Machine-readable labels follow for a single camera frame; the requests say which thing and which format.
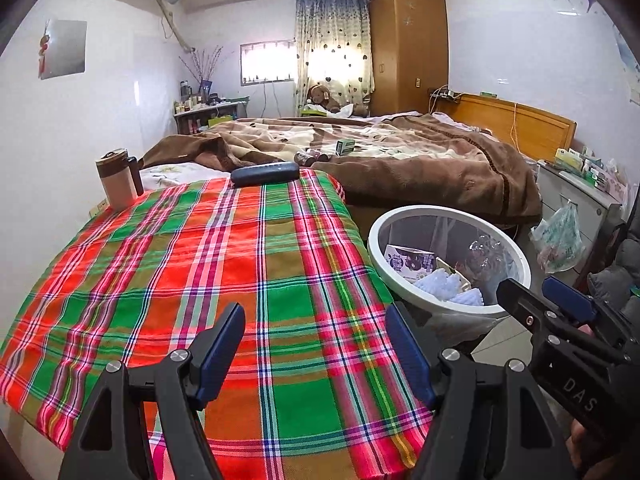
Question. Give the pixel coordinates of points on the silver wall mirror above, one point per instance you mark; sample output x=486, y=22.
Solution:
x=65, y=50

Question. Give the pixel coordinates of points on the dressing table with bottles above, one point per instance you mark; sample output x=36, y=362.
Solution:
x=210, y=112

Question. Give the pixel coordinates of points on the green white medicine boxes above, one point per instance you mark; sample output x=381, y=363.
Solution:
x=575, y=160

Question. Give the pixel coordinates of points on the air conditioner pipe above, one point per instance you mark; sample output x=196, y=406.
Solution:
x=175, y=25

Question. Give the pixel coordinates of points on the patterned window curtain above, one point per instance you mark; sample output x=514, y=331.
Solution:
x=330, y=35

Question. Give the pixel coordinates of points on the wooden wardrobe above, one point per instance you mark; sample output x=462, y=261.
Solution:
x=410, y=50

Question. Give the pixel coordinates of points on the brown plush blanket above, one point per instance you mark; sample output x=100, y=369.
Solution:
x=450, y=170

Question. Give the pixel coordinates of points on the white round trash bin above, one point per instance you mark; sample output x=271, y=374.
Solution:
x=440, y=209

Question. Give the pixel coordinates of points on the small window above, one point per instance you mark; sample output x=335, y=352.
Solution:
x=267, y=62

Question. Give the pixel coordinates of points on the grey padded jacket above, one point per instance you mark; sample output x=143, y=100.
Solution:
x=620, y=280

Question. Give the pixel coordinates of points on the grey bedside cabinet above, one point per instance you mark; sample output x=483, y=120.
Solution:
x=585, y=195

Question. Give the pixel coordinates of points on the printed cardboard carton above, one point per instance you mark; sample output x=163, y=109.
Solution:
x=407, y=262

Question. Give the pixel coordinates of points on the wooden bed headboard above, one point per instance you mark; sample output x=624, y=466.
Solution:
x=535, y=125

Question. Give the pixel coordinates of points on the vase with dry branches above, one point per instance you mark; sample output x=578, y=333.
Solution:
x=205, y=72

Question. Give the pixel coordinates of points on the brown teddy bear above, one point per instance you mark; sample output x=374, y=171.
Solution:
x=320, y=97

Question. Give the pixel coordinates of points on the green white small box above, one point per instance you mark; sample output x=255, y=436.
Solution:
x=345, y=147

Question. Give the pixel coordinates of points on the white floral pillow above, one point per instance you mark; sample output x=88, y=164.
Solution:
x=170, y=175

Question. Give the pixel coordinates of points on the black frame chair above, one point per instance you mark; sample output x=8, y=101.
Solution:
x=611, y=240

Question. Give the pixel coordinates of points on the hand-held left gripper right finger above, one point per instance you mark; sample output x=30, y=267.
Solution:
x=407, y=355

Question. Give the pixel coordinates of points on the dark can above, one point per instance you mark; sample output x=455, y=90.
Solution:
x=310, y=157

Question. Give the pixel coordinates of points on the red hanging ornament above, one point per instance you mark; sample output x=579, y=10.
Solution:
x=44, y=50

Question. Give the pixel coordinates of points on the power strip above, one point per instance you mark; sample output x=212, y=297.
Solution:
x=445, y=94

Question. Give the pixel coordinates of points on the brown thermos cup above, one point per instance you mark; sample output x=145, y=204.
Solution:
x=117, y=185

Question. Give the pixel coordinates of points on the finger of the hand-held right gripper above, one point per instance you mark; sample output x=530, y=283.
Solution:
x=525, y=305
x=570, y=297

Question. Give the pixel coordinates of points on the hanging plastic bag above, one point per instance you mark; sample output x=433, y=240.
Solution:
x=560, y=240

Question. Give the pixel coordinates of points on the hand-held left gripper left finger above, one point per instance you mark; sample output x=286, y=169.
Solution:
x=222, y=350

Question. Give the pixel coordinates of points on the pale tissue pack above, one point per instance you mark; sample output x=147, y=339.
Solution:
x=450, y=287

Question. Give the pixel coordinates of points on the clear plastic bottle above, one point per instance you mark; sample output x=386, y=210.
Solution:
x=487, y=257

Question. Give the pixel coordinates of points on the red green plaid bedsheet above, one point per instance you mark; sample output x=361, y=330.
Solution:
x=200, y=270

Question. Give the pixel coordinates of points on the black glasses case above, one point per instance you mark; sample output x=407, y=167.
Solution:
x=265, y=174

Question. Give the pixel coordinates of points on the beige carton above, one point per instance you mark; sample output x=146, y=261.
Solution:
x=445, y=264

